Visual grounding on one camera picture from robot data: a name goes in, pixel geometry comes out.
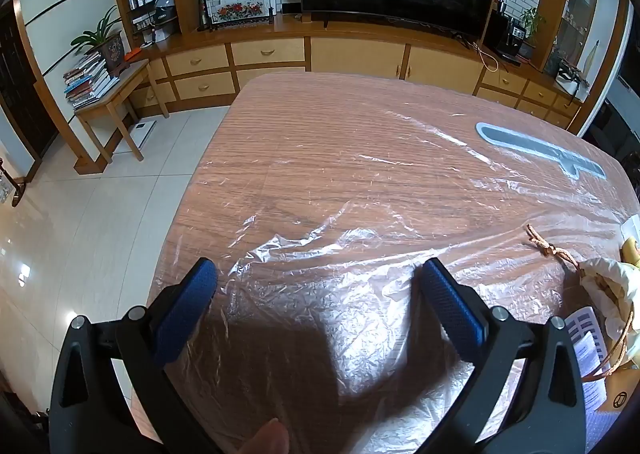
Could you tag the stack of books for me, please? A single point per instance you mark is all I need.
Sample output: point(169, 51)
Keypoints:
point(87, 81)

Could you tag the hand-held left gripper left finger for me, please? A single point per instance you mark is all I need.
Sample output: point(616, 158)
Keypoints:
point(185, 314)

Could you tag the yellow plastic cap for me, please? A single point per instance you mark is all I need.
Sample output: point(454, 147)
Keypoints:
point(631, 250)

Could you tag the blue and white leaflet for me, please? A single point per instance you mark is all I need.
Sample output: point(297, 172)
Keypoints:
point(582, 334)

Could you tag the wooden side table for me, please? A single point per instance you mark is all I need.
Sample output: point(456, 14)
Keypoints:
point(125, 84)

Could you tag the potted plant in dark pot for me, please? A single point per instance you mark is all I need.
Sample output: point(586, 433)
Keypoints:
point(112, 51)

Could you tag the black rounded appliance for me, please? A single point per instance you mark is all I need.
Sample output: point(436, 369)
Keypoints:
point(164, 9)

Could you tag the dark wooden door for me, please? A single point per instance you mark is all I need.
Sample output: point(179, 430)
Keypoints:
point(20, 94)

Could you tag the small green houseplant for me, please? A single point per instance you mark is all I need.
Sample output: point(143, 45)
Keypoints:
point(532, 24)

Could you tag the grey-blue strip on cover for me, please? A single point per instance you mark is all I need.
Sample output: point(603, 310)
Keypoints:
point(525, 144)

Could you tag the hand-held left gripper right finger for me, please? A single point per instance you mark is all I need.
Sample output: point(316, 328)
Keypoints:
point(457, 314)

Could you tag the black coffee machine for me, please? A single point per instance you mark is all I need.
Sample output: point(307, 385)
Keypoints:
point(515, 34)

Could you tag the wooden wall cabinet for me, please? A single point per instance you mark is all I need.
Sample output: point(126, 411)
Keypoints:
point(350, 54)

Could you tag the white floor scale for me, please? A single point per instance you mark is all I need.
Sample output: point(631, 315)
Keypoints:
point(140, 131)

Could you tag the framed flower painting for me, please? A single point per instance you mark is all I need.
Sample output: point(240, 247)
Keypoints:
point(240, 10)

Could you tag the person's left hand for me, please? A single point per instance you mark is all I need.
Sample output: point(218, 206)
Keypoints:
point(265, 439)

